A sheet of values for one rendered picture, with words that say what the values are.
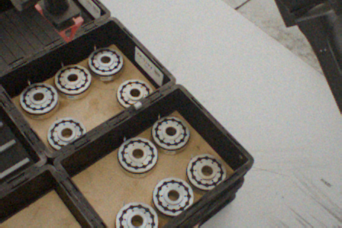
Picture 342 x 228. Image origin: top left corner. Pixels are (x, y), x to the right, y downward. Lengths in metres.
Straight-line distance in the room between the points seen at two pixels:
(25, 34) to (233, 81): 0.68
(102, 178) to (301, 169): 0.60
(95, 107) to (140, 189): 0.28
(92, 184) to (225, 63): 0.67
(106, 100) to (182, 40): 0.45
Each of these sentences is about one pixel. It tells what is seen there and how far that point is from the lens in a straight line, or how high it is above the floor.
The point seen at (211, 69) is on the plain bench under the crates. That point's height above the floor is 0.70.
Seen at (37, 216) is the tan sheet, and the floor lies 0.83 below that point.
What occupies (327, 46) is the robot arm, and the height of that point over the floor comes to 1.53.
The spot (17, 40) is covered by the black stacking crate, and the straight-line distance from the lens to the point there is 1.55.
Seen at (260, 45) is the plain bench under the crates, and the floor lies 0.70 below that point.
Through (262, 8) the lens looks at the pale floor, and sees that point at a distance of 2.93.
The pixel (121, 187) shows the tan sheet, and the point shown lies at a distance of 1.25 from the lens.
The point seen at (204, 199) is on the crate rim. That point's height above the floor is 0.93.
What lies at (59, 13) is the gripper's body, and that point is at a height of 1.16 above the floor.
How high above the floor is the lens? 1.97
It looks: 55 degrees down
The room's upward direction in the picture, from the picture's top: 9 degrees clockwise
